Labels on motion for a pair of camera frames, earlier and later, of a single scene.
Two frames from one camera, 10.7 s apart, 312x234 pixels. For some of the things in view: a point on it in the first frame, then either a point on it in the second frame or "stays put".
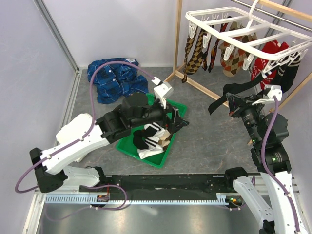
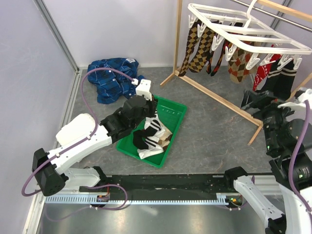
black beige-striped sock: [285, 73] to [274, 84]
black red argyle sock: [204, 54] to [209, 60]
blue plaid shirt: [115, 81] stays put
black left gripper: [177, 122] to [153, 105]
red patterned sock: [261, 63] to [263, 70]
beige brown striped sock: [165, 140] stays put
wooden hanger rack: [204, 89] stays put
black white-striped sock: [139, 136] stays put
